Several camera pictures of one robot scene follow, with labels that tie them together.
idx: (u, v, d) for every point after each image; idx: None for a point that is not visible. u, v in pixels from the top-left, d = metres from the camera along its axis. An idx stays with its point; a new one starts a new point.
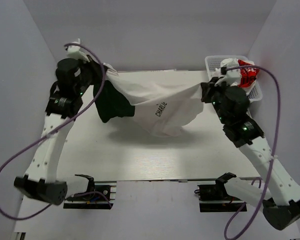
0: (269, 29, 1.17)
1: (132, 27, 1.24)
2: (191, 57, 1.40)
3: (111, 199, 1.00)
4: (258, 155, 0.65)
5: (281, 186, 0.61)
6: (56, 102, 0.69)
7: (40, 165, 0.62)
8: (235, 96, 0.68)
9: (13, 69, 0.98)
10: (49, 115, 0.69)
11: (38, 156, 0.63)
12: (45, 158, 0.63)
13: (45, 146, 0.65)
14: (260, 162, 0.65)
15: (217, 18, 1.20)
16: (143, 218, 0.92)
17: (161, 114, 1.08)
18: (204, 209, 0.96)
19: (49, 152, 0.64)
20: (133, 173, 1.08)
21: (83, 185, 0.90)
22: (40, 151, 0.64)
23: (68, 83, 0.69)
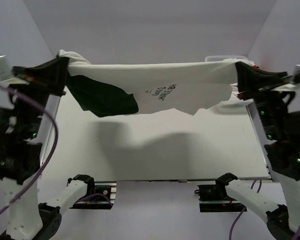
0: (269, 30, 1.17)
1: (131, 27, 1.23)
2: (191, 57, 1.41)
3: (112, 199, 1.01)
4: (299, 192, 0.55)
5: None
6: (4, 164, 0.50)
7: (17, 227, 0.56)
8: (292, 118, 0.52)
9: None
10: (2, 179, 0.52)
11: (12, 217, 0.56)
12: (20, 220, 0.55)
13: (14, 209, 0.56)
14: (299, 198, 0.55)
15: (216, 19, 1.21)
16: (143, 219, 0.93)
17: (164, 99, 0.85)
18: (204, 209, 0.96)
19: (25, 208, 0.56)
20: (133, 173, 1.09)
21: (83, 190, 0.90)
22: (12, 215, 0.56)
23: (4, 143, 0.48)
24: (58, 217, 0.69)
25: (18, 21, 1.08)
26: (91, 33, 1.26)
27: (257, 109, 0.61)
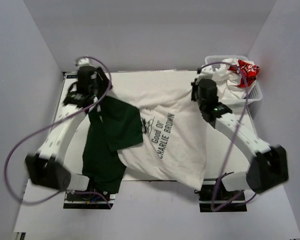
0: (269, 30, 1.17)
1: (132, 29, 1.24)
2: (191, 57, 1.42)
3: (111, 199, 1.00)
4: (227, 124, 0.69)
5: (248, 144, 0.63)
6: (73, 96, 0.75)
7: (52, 144, 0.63)
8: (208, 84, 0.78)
9: (13, 72, 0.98)
10: (65, 106, 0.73)
11: (51, 136, 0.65)
12: (59, 137, 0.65)
13: (56, 130, 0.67)
14: (227, 127, 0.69)
15: (216, 19, 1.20)
16: (143, 218, 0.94)
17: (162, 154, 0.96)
18: (204, 209, 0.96)
19: (64, 135, 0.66)
20: (134, 170, 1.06)
21: (83, 182, 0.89)
22: (55, 133, 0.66)
23: (84, 86, 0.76)
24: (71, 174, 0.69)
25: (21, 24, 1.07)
26: (92, 34, 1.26)
27: (202, 100, 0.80)
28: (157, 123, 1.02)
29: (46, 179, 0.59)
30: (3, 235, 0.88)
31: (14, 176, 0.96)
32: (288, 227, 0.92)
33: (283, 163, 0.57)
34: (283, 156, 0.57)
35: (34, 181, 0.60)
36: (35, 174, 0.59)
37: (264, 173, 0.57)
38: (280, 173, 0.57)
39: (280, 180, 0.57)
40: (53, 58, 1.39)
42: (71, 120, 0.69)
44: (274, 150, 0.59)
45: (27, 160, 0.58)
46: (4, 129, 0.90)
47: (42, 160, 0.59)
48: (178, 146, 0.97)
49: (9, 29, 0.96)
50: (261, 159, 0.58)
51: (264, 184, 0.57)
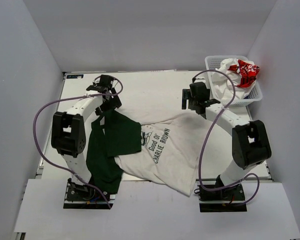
0: (269, 30, 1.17)
1: (132, 30, 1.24)
2: (191, 57, 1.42)
3: (111, 199, 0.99)
4: (214, 110, 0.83)
5: (231, 122, 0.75)
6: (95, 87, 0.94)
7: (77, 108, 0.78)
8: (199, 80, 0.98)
9: (13, 72, 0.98)
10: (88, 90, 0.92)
11: (77, 104, 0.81)
12: (82, 106, 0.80)
13: (82, 102, 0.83)
14: (214, 112, 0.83)
15: (216, 19, 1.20)
16: (143, 218, 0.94)
17: (157, 159, 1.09)
18: (204, 209, 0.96)
19: (88, 106, 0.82)
20: (134, 170, 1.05)
21: (87, 175, 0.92)
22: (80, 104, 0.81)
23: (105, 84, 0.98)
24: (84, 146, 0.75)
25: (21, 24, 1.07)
26: (92, 34, 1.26)
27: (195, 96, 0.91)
28: (155, 136, 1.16)
29: (67, 138, 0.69)
30: (3, 235, 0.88)
31: (14, 176, 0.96)
32: (288, 227, 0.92)
33: (263, 137, 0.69)
34: (261, 128, 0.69)
35: (54, 138, 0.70)
36: (58, 131, 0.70)
37: (247, 143, 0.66)
38: (262, 147, 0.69)
39: (263, 153, 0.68)
40: (54, 58, 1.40)
42: (94, 99, 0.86)
44: (254, 125, 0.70)
45: (55, 116, 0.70)
46: (4, 129, 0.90)
47: (68, 118, 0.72)
48: (171, 155, 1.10)
49: (8, 29, 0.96)
50: (243, 130, 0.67)
51: (247, 156, 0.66)
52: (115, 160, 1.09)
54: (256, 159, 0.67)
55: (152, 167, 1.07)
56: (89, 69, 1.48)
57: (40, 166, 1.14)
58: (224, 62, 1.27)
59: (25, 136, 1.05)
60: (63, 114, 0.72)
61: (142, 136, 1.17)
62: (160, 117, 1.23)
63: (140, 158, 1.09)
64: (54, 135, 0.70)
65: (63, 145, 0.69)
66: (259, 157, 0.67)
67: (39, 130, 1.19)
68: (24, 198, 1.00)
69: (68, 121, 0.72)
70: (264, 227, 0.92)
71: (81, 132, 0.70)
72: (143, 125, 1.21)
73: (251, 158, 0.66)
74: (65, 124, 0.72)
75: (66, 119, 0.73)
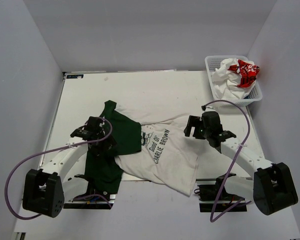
0: (269, 30, 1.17)
1: (132, 29, 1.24)
2: (191, 57, 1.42)
3: (111, 199, 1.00)
4: (230, 146, 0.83)
5: (251, 163, 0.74)
6: (81, 131, 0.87)
7: (56, 164, 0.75)
8: (209, 112, 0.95)
9: (13, 71, 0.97)
10: (72, 137, 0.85)
11: (56, 158, 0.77)
12: (62, 160, 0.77)
13: (64, 153, 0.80)
14: (231, 149, 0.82)
15: (217, 19, 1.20)
16: (143, 218, 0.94)
17: (157, 160, 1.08)
18: (204, 210, 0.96)
19: (68, 158, 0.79)
20: (133, 170, 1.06)
21: (83, 187, 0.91)
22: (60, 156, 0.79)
23: (93, 128, 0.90)
24: (62, 200, 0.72)
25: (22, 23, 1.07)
26: (92, 34, 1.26)
27: (207, 129, 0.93)
28: (154, 137, 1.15)
29: (41, 199, 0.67)
30: (2, 235, 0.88)
31: (14, 176, 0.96)
32: (288, 227, 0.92)
33: (288, 182, 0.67)
34: (286, 173, 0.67)
35: (26, 199, 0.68)
36: (31, 191, 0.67)
37: (270, 190, 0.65)
38: (286, 192, 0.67)
39: (288, 199, 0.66)
40: (53, 58, 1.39)
42: (77, 148, 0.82)
44: (277, 168, 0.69)
45: (28, 176, 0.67)
46: (3, 129, 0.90)
47: (44, 176, 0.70)
48: (171, 155, 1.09)
49: (7, 29, 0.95)
50: (266, 175, 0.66)
51: (272, 202, 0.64)
52: (115, 160, 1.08)
54: (280, 205, 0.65)
55: (152, 167, 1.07)
56: (89, 69, 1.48)
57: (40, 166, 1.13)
58: (224, 62, 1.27)
59: (25, 136, 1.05)
60: (38, 172, 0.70)
61: (143, 137, 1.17)
62: (160, 117, 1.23)
63: (140, 158, 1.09)
64: (25, 196, 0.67)
65: (36, 207, 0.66)
66: (284, 203, 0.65)
67: (39, 130, 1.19)
68: None
69: (43, 179, 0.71)
70: (264, 227, 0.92)
71: (56, 193, 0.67)
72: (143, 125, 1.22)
73: (276, 204, 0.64)
74: (40, 182, 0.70)
75: (41, 177, 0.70)
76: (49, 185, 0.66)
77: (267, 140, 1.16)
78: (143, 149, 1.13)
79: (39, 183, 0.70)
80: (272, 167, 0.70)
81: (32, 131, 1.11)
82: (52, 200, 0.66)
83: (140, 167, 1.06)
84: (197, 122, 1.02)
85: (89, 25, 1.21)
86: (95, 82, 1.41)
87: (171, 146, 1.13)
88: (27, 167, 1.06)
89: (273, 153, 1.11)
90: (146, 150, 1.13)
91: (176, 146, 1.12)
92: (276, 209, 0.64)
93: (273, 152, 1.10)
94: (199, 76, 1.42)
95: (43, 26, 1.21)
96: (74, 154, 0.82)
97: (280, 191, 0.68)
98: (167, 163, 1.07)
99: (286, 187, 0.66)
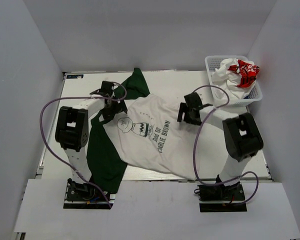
0: (269, 30, 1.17)
1: (132, 29, 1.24)
2: (192, 58, 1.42)
3: (111, 199, 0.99)
4: (206, 111, 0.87)
5: (221, 116, 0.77)
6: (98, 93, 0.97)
7: (82, 105, 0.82)
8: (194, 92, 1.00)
9: (13, 72, 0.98)
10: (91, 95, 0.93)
11: (83, 102, 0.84)
12: (87, 104, 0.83)
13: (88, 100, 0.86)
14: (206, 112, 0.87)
15: (217, 19, 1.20)
16: (143, 218, 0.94)
17: (161, 150, 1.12)
18: (204, 209, 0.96)
19: (92, 105, 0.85)
20: (140, 161, 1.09)
21: (87, 173, 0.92)
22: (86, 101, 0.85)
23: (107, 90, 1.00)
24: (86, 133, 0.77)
25: (23, 24, 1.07)
26: (92, 34, 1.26)
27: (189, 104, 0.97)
28: (156, 129, 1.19)
29: (70, 132, 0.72)
30: (3, 235, 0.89)
31: (14, 175, 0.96)
32: (288, 227, 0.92)
33: (252, 128, 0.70)
34: (251, 121, 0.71)
35: (58, 131, 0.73)
36: (64, 123, 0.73)
37: (235, 133, 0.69)
38: (253, 137, 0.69)
39: (255, 144, 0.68)
40: (53, 58, 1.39)
42: (97, 100, 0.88)
44: (243, 117, 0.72)
45: (61, 110, 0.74)
46: (4, 129, 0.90)
47: (73, 114, 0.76)
48: (174, 144, 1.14)
49: (8, 30, 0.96)
50: (232, 122, 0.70)
51: (240, 146, 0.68)
52: (119, 154, 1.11)
54: (249, 150, 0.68)
55: (156, 157, 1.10)
56: (89, 69, 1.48)
57: (40, 166, 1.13)
58: (224, 62, 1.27)
59: (24, 135, 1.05)
60: (69, 108, 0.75)
61: (144, 128, 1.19)
62: (160, 111, 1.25)
63: (144, 149, 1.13)
64: (58, 128, 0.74)
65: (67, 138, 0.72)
66: (251, 148, 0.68)
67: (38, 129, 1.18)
68: (24, 198, 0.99)
69: (73, 116, 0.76)
70: (264, 227, 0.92)
71: (85, 126, 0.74)
72: (141, 112, 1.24)
73: (244, 149, 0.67)
74: (70, 118, 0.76)
75: (71, 114, 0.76)
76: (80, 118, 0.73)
77: (268, 139, 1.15)
78: (147, 140, 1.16)
79: (68, 119, 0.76)
80: (239, 117, 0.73)
81: (31, 130, 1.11)
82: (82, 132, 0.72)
83: (146, 157, 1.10)
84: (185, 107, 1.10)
85: (89, 25, 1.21)
86: (96, 82, 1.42)
87: (170, 142, 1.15)
88: (26, 167, 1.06)
89: (273, 153, 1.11)
90: (150, 142, 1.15)
91: (177, 136, 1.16)
92: (243, 151, 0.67)
93: (273, 151, 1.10)
94: (199, 76, 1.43)
95: (44, 26, 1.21)
96: (95, 104, 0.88)
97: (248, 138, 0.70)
98: (170, 155, 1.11)
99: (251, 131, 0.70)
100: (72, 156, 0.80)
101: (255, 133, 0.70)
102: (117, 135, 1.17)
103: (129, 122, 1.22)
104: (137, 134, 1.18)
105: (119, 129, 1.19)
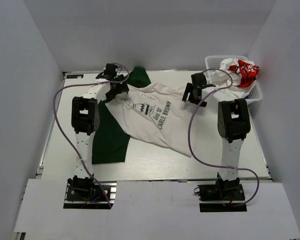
0: (269, 30, 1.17)
1: (132, 29, 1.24)
2: (192, 58, 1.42)
3: (111, 199, 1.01)
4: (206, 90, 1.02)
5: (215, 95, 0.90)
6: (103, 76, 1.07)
7: (91, 93, 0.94)
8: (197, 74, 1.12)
9: (13, 73, 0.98)
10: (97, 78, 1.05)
11: (91, 90, 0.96)
12: (95, 91, 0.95)
13: (95, 88, 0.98)
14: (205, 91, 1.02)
15: (217, 19, 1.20)
16: (143, 218, 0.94)
17: (161, 126, 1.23)
18: (204, 209, 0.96)
19: (99, 91, 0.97)
20: (141, 135, 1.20)
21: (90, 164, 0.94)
22: (94, 88, 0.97)
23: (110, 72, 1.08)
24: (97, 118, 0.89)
25: (22, 24, 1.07)
26: (92, 34, 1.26)
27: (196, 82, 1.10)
28: (157, 109, 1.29)
29: (84, 119, 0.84)
30: (2, 236, 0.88)
31: (14, 175, 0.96)
32: (288, 227, 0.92)
33: (244, 111, 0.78)
34: (243, 106, 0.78)
35: (74, 119, 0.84)
36: (77, 112, 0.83)
37: (227, 117, 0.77)
38: (242, 120, 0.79)
39: (242, 127, 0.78)
40: (53, 58, 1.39)
42: (103, 86, 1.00)
44: (239, 102, 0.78)
45: (73, 101, 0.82)
46: (4, 129, 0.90)
47: (85, 102, 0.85)
48: (173, 122, 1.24)
49: (8, 30, 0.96)
50: (226, 107, 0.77)
51: (229, 128, 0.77)
52: (122, 128, 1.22)
54: (236, 130, 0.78)
55: (157, 132, 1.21)
56: (89, 69, 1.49)
57: (40, 166, 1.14)
58: (224, 62, 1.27)
59: (24, 135, 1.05)
60: (80, 98, 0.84)
61: (145, 108, 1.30)
62: (162, 94, 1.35)
63: (146, 125, 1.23)
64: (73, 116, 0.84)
65: (81, 124, 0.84)
66: (238, 129, 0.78)
67: (38, 129, 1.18)
68: (24, 198, 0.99)
69: (84, 105, 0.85)
70: (264, 227, 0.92)
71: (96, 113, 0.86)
72: (143, 94, 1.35)
73: (232, 130, 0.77)
74: (82, 107, 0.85)
75: (82, 103, 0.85)
76: (91, 107, 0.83)
77: (268, 139, 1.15)
78: (148, 118, 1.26)
79: (81, 108, 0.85)
80: (234, 102, 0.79)
81: (31, 130, 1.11)
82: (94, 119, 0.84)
83: (147, 131, 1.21)
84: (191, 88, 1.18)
85: (89, 25, 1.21)
86: None
87: (171, 122, 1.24)
88: (26, 167, 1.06)
89: (273, 153, 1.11)
90: (151, 120, 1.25)
91: (177, 115, 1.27)
92: (232, 134, 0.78)
93: (273, 151, 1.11)
94: None
95: (44, 26, 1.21)
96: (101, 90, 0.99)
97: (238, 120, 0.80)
98: (170, 131, 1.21)
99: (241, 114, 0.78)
100: (82, 141, 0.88)
101: (244, 117, 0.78)
102: (121, 112, 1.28)
103: (132, 102, 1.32)
104: (139, 113, 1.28)
105: (123, 107, 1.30)
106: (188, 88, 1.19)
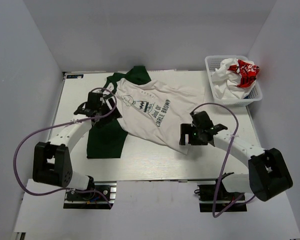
0: (269, 30, 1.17)
1: (132, 29, 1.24)
2: (191, 58, 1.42)
3: (111, 199, 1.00)
4: (223, 138, 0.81)
5: (245, 151, 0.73)
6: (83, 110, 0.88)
7: (63, 137, 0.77)
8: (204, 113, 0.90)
9: (13, 73, 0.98)
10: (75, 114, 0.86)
11: (63, 132, 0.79)
12: (68, 133, 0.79)
13: (69, 128, 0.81)
14: (224, 141, 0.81)
15: (217, 19, 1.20)
16: (143, 218, 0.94)
17: (159, 123, 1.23)
18: (204, 209, 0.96)
19: (73, 132, 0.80)
20: (139, 132, 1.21)
21: (83, 183, 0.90)
22: (68, 129, 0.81)
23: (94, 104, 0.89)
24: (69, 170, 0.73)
25: (22, 24, 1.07)
26: (92, 34, 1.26)
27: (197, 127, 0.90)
28: (156, 107, 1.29)
29: (50, 171, 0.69)
30: (2, 236, 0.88)
31: (14, 176, 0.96)
32: (289, 227, 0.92)
33: (281, 166, 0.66)
34: (278, 158, 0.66)
35: (36, 171, 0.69)
36: (41, 162, 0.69)
37: (264, 174, 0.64)
38: (281, 177, 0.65)
39: (283, 184, 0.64)
40: (53, 58, 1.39)
42: (80, 124, 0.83)
44: (270, 154, 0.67)
45: (37, 148, 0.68)
46: (4, 129, 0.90)
47: (52, 149, 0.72)
48: (172, 121, 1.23)
49: (8, 30, 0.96)
50: (260, 163, 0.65)
51: (268, 188, 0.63)
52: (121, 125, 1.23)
54: (276, 191, 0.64)
55: (155, 130, 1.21)
56: (89, 69, 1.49)
57: None
58: (224, 62, 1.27)
59: (24, 136, 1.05)
60: (46, 144, 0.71)
61: (144, 105, 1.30)
62: (162, 93, 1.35)
63: (144, 123, 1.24)
64: (35, 168, 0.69)
65: (46, 178, 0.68)
66: (279, 189, 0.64)
67: (38, 129, 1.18)
68: (24, 198, 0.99)
69: (51, 152, 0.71)
70: (264, 227, 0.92)
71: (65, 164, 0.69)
72: (143, 91, 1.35)
73: (272, 190, 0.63)
74: (48, 154, 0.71)
75: (49, 150, 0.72)
76: (59, 154, 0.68)
77: (268, 139, 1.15)
78: (146, 114, 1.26)
79: (47, 155, 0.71)
80: (264, 153, 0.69)
81: (31, 130, 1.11)
82: (62, 172, 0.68)
83: (145, 128, 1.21)
84: (189, 128, 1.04)
85: (89, 25, 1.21)
86: (95, 82, 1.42)
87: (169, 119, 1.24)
88: (26, 167, 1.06)
89: None
90: (151, 118, 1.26)
91: (176, 113, 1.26)
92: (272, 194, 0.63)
93: None
94: (199, 76, 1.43)
95: (44, 26, 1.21)
96: (78, 131, 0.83)
97: (275, 177, 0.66)
98: (168, 129, 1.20)
99: (275, 168, 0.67)
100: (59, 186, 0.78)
101: (282, 172, 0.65)
102: (121, 108, 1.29)
103: (131, 99, 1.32)
104: (138, 110, 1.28)
105: (123, 103, 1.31)
106: (184, 129, 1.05)
